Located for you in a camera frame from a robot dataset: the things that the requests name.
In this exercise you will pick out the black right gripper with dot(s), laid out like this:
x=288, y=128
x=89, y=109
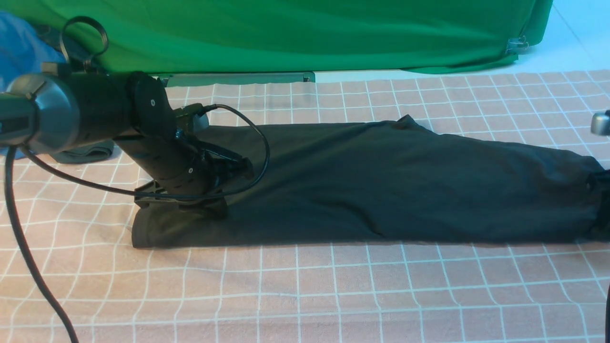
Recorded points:
x=599, y=183

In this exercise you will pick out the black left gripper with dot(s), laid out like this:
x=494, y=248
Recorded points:
x=184, y=168

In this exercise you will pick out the gray long-sleeved shirt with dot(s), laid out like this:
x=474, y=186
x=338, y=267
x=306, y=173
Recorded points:
x=394, y=181

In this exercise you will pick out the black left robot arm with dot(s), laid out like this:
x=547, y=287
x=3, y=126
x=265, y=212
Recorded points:
x=53, y=112

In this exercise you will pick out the pink checkered tablecloth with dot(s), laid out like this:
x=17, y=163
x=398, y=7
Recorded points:
x=350, y=293

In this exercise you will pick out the green metal base bar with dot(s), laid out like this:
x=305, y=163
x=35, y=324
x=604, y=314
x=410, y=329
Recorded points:
x=195, y=79

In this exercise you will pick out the silver binder clip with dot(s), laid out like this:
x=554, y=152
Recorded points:
x=517, y=45

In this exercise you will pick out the green backdrop cloth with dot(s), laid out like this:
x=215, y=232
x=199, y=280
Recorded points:
x=179, y=36

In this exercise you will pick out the dark gray crumpled garment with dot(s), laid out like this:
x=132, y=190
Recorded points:
x=85, y=154

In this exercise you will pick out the blue crumpled garment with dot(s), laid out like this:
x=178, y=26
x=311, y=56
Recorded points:
x=21, y=50

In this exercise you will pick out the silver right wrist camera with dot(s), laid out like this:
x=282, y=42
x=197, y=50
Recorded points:
x=600, y=124

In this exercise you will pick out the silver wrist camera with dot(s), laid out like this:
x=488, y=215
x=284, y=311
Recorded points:
x=600, y=124
x=191, y=119

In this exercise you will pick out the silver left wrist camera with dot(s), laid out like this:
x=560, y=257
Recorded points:
x=191, y=119

